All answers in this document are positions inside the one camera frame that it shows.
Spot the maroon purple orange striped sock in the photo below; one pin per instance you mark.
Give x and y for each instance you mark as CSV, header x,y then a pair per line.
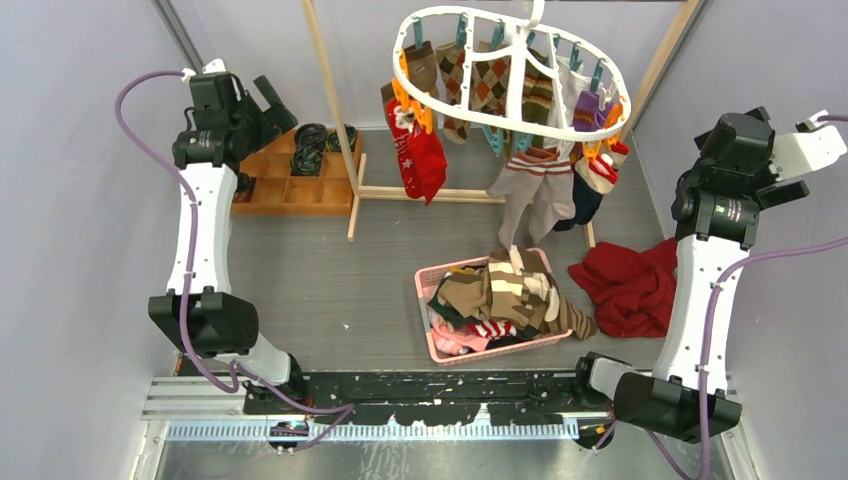
x,y
591,112

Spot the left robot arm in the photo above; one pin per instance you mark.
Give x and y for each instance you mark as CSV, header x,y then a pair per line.
x,y
215,329

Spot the rolled dark green sock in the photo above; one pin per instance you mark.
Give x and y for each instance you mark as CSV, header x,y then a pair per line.
x,y
333,139

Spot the red hanging sock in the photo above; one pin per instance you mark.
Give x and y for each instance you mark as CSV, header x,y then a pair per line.
x,y
429,163
402,125

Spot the orange wooden compartment tray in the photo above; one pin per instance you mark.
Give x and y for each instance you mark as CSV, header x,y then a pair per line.
x,y
276,191

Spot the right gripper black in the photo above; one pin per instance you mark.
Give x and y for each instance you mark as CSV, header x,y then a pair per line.
x,y
780,193

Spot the argyle sock in basket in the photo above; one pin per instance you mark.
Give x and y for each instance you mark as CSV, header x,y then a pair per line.
x,y
511,293

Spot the wooden clothes rack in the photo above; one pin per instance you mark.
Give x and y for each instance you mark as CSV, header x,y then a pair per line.
x,y
670,44

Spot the pink plastic basket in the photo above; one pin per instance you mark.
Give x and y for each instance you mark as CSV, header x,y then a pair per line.
x,y
448,348

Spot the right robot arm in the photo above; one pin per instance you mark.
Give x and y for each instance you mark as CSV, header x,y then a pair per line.
x,y
743,167

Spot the rolled dark sock centre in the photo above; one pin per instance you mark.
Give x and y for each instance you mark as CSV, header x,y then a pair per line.
x,y
306,162

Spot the rolled dark sock left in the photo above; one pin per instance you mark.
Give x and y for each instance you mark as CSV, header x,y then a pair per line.
x,y
244,188

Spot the argyle hanging sock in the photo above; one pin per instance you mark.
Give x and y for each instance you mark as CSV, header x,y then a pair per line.
x,y
490,82
450,59

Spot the white hanging sock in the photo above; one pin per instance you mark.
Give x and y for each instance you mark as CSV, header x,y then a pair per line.
x,y
573,83

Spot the brown striped sock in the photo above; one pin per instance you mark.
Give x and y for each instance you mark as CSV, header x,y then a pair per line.
x,y
576,321

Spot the grey beige sock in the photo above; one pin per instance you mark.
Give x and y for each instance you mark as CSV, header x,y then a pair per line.
x,y
517,183

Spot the red cloth on table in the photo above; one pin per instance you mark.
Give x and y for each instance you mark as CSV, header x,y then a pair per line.
x,y
632,291

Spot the green striped hanging sock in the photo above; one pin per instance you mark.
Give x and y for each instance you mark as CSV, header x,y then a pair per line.
x,y
537,101

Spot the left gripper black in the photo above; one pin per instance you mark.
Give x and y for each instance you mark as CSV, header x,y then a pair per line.
x,y
275,119

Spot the white plastic clip hanger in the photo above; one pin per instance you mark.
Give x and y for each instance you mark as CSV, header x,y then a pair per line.
x,y
517,33

